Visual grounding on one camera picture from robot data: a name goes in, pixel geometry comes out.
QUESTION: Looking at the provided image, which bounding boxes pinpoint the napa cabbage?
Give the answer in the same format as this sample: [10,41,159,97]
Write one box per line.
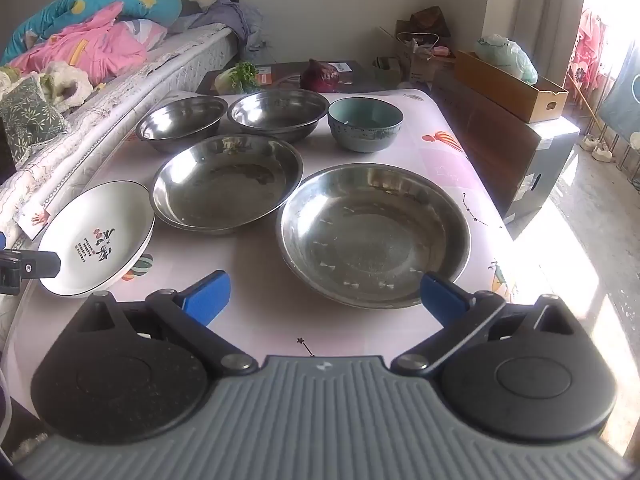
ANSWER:
[215,61,261,95]

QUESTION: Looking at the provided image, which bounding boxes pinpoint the pale green plastic bag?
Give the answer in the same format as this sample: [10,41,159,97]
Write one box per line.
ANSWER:
[475,34,538,86]

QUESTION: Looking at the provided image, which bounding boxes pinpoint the large steel basin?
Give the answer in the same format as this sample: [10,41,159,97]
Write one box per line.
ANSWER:
[149,133,305,236]

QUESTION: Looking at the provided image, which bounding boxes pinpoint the white printed ceramic plate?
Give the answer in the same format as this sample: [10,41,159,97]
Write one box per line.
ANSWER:
[37,180,156,298]

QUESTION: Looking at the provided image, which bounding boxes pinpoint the pink blanket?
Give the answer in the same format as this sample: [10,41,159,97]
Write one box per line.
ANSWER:
[10,2,168,86]

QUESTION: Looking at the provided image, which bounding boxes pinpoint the brown paper bag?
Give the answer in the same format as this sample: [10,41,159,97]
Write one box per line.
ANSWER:
[410,6,453,38]

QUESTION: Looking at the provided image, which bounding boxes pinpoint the long brown cardboard box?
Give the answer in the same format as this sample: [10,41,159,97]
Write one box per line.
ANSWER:
[455,50,569,123]

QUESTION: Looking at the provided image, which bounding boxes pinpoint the pink balloon print tablecloth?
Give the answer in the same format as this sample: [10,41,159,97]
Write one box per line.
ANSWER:
[0,89,531,391]

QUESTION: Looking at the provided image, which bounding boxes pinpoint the blue patterned blanket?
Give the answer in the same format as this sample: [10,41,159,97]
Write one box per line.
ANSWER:
[0,0,183,61]

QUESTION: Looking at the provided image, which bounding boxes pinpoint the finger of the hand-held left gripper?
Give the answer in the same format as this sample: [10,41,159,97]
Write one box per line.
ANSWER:
[14,251,62,281]

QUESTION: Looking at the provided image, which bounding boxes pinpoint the green leaf print pillow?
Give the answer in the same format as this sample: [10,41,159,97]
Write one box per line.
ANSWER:
[0,75,71,171]

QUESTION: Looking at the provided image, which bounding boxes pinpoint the white fluffy cloth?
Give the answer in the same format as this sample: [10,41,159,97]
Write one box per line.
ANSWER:
[40,60,93,108]

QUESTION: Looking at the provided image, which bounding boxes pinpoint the white quilted mattress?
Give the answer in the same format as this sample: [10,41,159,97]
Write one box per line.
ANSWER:
[0,25,241,261]

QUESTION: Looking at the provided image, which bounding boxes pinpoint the open cardboard box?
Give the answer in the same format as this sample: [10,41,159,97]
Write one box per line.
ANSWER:
[377,20,456,86]

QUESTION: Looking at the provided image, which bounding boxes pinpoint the pink hanging garment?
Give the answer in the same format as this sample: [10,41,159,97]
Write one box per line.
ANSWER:
[575,7,608,96]

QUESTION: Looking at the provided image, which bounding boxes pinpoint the white shoes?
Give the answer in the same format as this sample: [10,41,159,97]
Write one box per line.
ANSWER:
[580,135,613,161]

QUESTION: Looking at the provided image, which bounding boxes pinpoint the white paper card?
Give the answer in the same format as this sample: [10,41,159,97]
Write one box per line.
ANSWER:
[15,205,53,241]

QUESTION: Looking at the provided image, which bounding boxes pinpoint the red cabbage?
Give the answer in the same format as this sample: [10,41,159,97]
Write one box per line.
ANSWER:
[299,58,341,93]

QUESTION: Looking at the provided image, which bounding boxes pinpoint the teal ceramic bowl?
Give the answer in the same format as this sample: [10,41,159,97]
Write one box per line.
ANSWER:
[327,97,405,153]

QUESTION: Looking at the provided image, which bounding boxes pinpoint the small stainless steel bowl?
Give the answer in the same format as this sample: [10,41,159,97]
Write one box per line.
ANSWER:
[135,95,230,155]

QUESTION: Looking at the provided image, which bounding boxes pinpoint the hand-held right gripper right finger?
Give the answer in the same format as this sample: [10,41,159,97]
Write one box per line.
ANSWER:
[391,271,576,377]

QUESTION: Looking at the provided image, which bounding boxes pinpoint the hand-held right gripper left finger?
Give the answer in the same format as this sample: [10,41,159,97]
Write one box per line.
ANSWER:
[75,270,260,377]

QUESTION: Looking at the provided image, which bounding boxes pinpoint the wide stainless steel bowl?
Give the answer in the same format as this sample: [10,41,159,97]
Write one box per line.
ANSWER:
[227,88,331,143]

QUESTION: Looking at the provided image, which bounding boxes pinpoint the grey cabinet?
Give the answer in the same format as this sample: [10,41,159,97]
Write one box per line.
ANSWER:
[505,115,581,226]

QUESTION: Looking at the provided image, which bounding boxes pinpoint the grey lavender cloth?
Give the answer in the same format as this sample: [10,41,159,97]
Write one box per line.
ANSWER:
[175,0,266,53]

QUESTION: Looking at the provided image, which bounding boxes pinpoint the blue cloth with circles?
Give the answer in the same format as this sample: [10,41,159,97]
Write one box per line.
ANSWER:
[597,42,640,136]

